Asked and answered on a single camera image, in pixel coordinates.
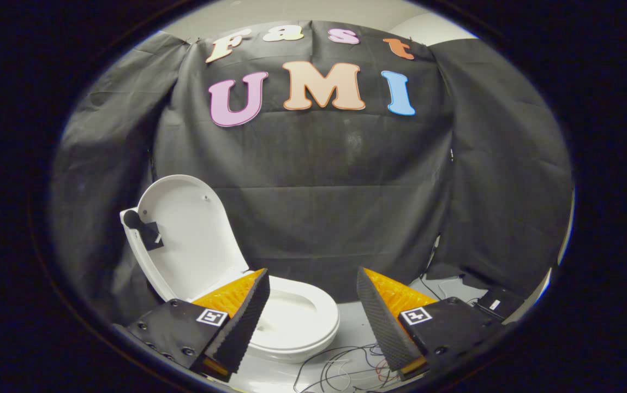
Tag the black box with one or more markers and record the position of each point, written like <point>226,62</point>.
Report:
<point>501,303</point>

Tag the black backdrop cloth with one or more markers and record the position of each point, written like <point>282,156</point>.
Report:
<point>335,180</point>

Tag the white toilet lid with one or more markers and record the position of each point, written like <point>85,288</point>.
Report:
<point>187,240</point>

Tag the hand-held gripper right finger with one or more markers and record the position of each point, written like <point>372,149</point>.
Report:
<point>381,327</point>

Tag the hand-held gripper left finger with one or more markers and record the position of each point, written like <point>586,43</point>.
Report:
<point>242,327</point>

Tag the white toilet bowl with seat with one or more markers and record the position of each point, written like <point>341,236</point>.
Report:
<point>318,311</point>

